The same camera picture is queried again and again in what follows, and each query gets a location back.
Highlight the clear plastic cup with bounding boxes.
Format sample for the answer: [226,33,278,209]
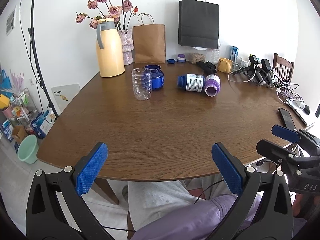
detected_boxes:
[131,68,152,101]

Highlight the black smartphone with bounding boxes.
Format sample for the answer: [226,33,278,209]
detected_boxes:
[278,107,296,130]

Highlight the green plastic bucket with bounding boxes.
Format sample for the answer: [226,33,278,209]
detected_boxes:
[17,134,39,164]

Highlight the wooden chair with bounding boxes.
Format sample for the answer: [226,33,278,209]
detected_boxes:
[272,53,295,81]

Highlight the blue white carton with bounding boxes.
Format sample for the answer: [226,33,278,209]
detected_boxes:
[31,110,55,139]

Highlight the cardboard box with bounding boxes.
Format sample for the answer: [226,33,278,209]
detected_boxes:
[12,125,28,144]

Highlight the purple white bottle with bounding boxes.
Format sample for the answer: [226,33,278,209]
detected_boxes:
[204,74,221,97]

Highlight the yellow mug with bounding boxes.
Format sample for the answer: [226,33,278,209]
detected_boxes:
[217,57,233,74]

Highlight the black gloves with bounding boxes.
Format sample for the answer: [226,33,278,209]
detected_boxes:
[196,61,217,75]

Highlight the blue labelled pill bottle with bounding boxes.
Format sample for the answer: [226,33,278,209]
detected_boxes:
[177,74,205,93]

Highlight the clear jar of oats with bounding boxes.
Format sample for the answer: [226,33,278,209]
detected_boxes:
[189,53,206,64]

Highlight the small purple lidded jar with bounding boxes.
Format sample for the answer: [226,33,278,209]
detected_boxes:
[176,54,186,63]

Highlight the blue bottle cap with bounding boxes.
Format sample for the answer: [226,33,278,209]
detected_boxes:
[167,59,176,64]

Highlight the blue glass jar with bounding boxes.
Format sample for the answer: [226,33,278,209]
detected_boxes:
[144,64,164,90]

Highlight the black paper bag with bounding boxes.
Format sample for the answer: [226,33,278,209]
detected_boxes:
[178,0,220,49]

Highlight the yellow thermos jug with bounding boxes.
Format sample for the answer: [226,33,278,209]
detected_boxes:
[96,18,125,78]

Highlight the brown paper bag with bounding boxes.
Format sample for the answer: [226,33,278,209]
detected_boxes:
[132,13,166,63]

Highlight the black light stand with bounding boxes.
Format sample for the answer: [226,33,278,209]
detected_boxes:
[27,0,60,119]

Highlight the pink ribbed vase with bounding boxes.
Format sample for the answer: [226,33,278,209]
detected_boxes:
[118,29,134,66]

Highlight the dried pink roses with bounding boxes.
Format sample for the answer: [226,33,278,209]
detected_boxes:
[75,0,138,30]

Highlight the white tangled cables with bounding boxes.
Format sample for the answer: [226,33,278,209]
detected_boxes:
[272,65,307,111]

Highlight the black camera equipment pile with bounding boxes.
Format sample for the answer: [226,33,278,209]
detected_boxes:
[231,55,274,88]

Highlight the wire storage rack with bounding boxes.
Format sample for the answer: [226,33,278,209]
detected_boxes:
[10,88,39,134]

